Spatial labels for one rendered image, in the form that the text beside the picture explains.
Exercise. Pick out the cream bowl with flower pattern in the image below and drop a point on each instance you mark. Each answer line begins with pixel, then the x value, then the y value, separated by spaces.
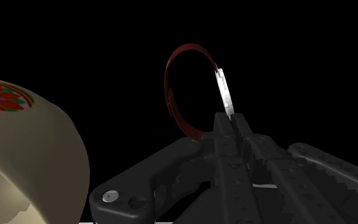
pixel 33 149

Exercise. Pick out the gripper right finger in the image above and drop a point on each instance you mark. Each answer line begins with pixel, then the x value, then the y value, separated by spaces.
pixel 309 180

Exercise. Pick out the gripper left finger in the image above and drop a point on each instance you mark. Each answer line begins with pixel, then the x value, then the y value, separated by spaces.
pixel 166 173

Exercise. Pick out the red band wristwatch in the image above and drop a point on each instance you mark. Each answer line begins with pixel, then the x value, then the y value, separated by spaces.
pixel 225 90

